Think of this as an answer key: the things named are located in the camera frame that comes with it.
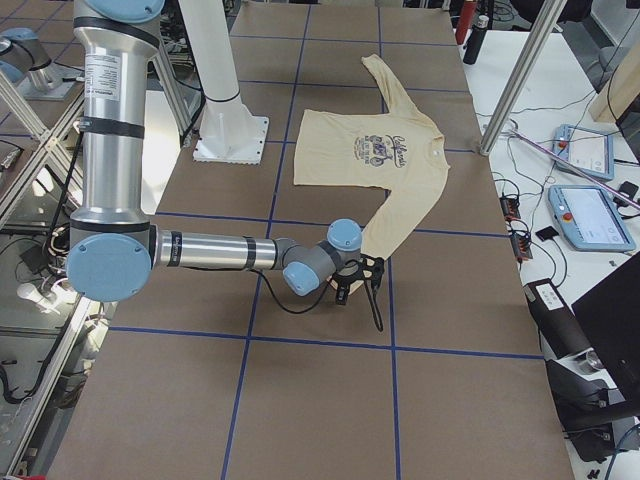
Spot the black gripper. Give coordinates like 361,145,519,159
331,254,384,305

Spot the cream long sleeve shirt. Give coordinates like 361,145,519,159
292,53,454,296

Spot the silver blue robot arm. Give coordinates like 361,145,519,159
66,1,384,303

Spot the brown cardboard roll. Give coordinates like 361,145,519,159
523,279,591,358

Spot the lower blue teach pendant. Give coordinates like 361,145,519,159
547,185,636,253

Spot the black monitor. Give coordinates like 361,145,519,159
572,255,640,399

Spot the black water bottle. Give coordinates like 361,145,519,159
463,15,490,65

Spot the red bottle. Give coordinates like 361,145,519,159
455,0,477,45

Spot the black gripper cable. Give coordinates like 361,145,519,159
259,264,386,333

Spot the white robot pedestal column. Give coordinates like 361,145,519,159
179,0,269,165

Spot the aluminium frame post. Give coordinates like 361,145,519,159
479,0,567,156

